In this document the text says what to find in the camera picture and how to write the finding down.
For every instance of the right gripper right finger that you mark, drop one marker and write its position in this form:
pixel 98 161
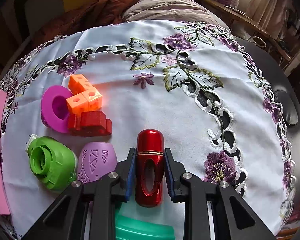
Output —
pixel 173 172

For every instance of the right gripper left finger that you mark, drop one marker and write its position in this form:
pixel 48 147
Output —
pixel 126 171

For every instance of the red metallic bottle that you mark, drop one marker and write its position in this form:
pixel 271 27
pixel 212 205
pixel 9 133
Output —
pixel 149 168

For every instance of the purple yellow oval case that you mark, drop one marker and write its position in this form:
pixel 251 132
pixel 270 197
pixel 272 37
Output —
pixel 95 160

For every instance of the green round plastic part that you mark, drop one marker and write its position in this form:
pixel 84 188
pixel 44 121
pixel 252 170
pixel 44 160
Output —
pixel 53 164

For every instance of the magenta plastic spool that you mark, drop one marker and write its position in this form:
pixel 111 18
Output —
pixel 54 110

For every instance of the teal plastic holder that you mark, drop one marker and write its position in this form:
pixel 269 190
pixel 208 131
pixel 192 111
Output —
pixel 132 229

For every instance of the red plastic block piece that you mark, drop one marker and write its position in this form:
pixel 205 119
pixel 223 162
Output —
pixel 89 124

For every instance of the orange cube block piece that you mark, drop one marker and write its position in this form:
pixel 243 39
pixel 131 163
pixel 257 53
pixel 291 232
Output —
pixel 85 97

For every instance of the black leather cushion pad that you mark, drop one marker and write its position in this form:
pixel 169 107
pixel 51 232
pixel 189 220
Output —
pixel 290 114

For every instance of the brown puffy jacket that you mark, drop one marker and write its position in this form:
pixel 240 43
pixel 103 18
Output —
pixel 94 14

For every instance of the beige duvet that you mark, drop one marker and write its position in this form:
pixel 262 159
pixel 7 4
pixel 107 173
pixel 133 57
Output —
pixel 172 10

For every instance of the wooden side shelf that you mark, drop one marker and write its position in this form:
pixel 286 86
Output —
pixel 235 16

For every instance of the beige curtain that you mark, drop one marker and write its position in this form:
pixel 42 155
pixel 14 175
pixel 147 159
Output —
pixel 271 15

